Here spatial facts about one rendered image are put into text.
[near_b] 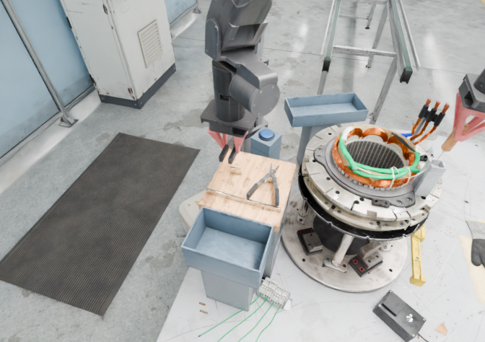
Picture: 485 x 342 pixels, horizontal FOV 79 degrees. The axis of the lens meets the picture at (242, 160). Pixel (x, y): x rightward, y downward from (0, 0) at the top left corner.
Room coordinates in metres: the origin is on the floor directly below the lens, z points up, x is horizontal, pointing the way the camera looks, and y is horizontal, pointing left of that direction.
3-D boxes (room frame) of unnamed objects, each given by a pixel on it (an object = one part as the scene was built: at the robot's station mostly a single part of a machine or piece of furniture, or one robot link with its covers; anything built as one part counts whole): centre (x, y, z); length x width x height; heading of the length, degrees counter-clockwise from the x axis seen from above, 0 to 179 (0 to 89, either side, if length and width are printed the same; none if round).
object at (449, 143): (0.42, -0.39, 1.25); 0.02 x 0.02 x 0.06
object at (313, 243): (0.45, -0.21, 0.83); 0.05 x 0.04 x 0.02; 14
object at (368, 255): (0.39, -0.36, 0.85); 0.06 x 0.04 x 0.05; 118
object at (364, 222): (0.38, -0.25, 1.05); 0.09 x 0.04 x 0.01; 76
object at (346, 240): (0.39, -0.27, 0.91); 0.02 x 0.02 x 0.21
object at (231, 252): (0.32, 0.03, 0.92); 0.17 x 0.11 x 0.28; 71
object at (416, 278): (0.44, -0.53, 0.80); 0.22 x 0.04 x 0.03; 157
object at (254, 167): (0.47, -0.02, 1.05); 0.20 x 0.19 x 0.02; 161
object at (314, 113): (0.81, -0.27, 0.92); 0.25 x 0.11 x 0.28; 98
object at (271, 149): (0.68, -0.07, 0.91); 0.07 x 0.07 x 0.25; 54
